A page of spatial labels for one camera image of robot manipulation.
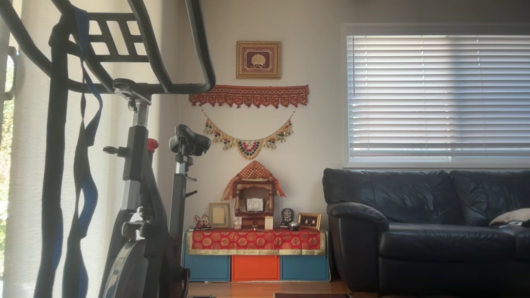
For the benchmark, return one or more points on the gold framed wall picture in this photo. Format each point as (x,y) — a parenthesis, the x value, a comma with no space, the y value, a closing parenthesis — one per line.
(258,60)

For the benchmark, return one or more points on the small black bowl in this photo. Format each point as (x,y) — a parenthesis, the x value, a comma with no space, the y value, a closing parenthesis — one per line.
(293,226)

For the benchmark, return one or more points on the red embroidered wall hanging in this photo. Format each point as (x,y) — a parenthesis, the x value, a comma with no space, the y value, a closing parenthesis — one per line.
(248,96)

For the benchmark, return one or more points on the white sheer curtain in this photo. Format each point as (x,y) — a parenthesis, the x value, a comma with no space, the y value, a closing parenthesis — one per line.
(25,186)

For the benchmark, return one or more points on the dark idol statue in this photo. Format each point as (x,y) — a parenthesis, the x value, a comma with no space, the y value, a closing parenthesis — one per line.
(287,216)

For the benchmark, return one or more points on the blue storage cube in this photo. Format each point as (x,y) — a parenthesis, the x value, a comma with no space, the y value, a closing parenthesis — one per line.
(207,268)
(304,268)

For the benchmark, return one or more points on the small wooden shrine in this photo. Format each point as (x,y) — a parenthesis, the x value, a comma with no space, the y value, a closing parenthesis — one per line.
(252,221)

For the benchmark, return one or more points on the orange shrine canopy cloth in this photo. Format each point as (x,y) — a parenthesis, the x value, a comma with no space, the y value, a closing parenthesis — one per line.
(253,170)

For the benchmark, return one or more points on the silver embossed picture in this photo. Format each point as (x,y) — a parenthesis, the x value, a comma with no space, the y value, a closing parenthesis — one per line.
(254,204)

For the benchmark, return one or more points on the black exercise bike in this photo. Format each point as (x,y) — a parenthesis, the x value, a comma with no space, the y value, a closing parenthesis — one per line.
(136,165)

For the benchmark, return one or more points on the beaded door garland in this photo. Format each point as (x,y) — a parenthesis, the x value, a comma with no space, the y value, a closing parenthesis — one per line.
(248,149)

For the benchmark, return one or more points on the white window blinds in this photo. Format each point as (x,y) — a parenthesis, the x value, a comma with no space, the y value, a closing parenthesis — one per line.
(434,103)

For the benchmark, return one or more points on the beige photo frame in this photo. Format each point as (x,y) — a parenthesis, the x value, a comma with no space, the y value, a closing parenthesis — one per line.
(219,215)

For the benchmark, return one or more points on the small painted figurines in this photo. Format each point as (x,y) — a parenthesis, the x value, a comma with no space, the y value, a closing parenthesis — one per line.
(202,222)

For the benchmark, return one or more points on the small white picture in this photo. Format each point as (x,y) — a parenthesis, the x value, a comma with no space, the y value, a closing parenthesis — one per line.
(237,222)

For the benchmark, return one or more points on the beige cushion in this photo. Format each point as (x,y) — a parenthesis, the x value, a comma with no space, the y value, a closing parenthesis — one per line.
(513,216)

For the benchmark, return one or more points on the orange storage cube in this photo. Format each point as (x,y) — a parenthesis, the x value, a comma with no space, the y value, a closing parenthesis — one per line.
(255,268)

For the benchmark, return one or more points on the dark red rug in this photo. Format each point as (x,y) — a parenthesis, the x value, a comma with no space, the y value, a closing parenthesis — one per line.
(310,295)

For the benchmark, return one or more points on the white card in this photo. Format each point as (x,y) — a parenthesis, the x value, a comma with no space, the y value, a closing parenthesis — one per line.
(268,222)

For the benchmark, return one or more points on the red gold patterned tablecloth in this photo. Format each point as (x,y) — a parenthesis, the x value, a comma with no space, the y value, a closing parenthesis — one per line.
(254,241)

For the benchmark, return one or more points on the white window frame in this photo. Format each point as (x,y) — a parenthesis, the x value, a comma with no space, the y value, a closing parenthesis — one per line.
(434,29)

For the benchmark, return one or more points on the black leather sofa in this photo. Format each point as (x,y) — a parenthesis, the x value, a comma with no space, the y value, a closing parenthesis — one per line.
(414,207)

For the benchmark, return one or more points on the gold photo frame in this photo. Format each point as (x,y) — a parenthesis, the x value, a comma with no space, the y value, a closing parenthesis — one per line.
(309,221)

